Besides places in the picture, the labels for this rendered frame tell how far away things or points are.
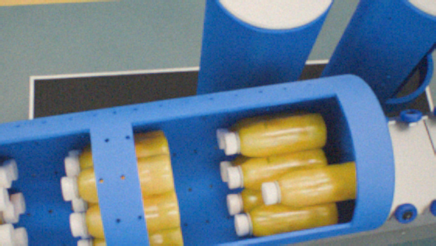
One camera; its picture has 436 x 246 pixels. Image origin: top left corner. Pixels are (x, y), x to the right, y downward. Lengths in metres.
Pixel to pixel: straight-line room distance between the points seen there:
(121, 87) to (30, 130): 1.22
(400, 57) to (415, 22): 0.14
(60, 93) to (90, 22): 0.43
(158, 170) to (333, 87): 0.32
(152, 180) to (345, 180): 0.33
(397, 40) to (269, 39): 0.34
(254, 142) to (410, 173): 0.41
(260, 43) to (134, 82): 0.95
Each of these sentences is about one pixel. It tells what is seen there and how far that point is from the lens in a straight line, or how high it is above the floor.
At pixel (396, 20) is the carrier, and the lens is 1.41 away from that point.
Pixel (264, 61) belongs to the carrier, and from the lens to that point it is 1.34.
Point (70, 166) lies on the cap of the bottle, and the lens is 1.01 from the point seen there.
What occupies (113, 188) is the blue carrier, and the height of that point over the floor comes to 1.23.
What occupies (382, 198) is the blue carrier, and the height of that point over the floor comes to 1.18.
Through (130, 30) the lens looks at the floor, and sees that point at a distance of 2.44.
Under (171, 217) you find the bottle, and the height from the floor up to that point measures 1.12.
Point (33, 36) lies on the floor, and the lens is 2.48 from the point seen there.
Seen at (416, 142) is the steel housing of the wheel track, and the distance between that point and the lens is 1.32.
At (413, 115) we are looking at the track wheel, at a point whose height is 0.98.
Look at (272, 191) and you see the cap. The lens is 0.99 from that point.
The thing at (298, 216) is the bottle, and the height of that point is 1.07.
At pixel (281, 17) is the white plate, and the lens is 1.25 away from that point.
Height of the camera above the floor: 2.05
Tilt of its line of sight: 70 degrees down
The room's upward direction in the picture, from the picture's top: 6 degrees clockwise
